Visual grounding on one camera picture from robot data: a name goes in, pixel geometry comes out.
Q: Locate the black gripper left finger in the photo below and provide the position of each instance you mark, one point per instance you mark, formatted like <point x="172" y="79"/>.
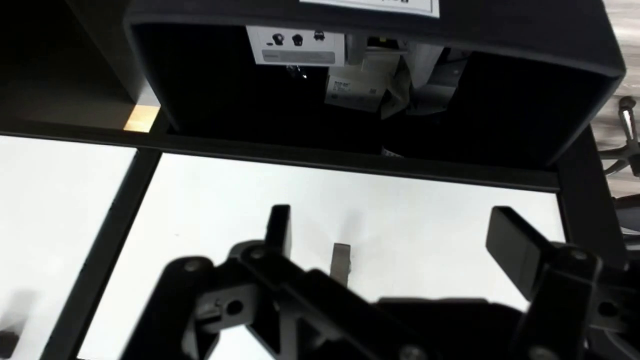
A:
<point x="279" y="228"/>

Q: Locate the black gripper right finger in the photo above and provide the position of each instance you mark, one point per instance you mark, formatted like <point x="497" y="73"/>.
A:
<point x="518" y="249"/>

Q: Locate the white bottom cabinet drawer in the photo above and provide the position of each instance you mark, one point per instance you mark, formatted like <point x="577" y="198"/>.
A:
<point x="407" y="236"/>

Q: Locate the white cabinet drawer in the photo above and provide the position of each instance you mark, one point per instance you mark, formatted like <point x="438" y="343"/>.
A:
<point x="52" y="201"/>
<point x="407" y="236"/>

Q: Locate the white top cabinet drawer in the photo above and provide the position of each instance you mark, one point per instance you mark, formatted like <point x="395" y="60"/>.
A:
<point x="52" y="201"/>

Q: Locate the black fabric storage bin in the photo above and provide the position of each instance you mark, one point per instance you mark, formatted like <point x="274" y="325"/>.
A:
<point x="506" y="82"/>

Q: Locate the black cabinet frame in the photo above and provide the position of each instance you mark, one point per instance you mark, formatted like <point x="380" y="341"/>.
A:
<point x="583" y="309"/>

